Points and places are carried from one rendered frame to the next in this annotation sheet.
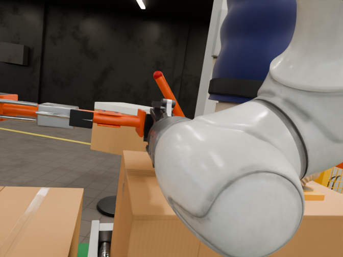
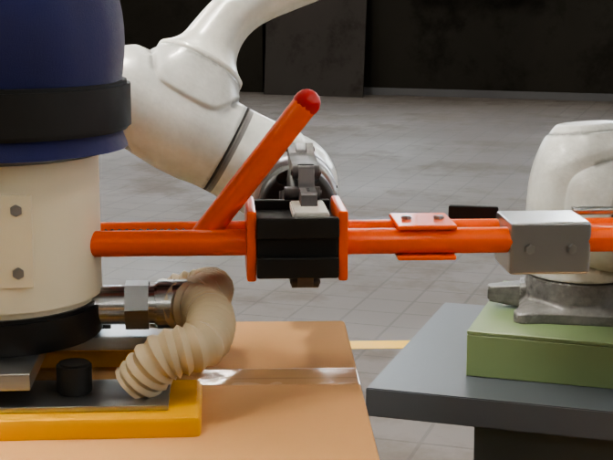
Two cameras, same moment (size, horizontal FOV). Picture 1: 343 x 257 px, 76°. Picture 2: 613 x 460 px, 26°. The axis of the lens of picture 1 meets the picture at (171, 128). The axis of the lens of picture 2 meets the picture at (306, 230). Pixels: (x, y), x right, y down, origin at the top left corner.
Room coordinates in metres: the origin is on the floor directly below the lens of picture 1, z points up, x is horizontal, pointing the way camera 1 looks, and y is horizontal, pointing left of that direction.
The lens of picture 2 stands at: (1.62, 0.31, 1.29)
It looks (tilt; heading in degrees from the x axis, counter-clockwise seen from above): 11 degrees down; 194
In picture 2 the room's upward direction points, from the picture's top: straight up
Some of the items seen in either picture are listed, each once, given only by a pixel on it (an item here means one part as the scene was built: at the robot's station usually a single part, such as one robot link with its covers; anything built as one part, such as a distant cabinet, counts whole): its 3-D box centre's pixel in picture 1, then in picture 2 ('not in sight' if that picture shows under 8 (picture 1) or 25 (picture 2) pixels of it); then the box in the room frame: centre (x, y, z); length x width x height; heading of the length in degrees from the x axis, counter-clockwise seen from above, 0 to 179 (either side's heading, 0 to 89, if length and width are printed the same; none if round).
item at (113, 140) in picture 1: (127, 126); not in sight; (2.07, 0.41, 0.82); 0.60 x 0.40 x 0.40; 172
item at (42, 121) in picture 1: (59, 115); (542, 241); (0.48, 0.25, 1.07); 0.07 x 0.07 x 0.04; 17
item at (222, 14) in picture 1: (228, 36); not in sight; (1.59, -0.30, 1.62); 0.20 x 0.05 x 0.30; 107
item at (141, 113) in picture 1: (155, 123); (295, 236); (0.54, 0.04, 1.07); 0.10 x 0.08 x 0.06; 17
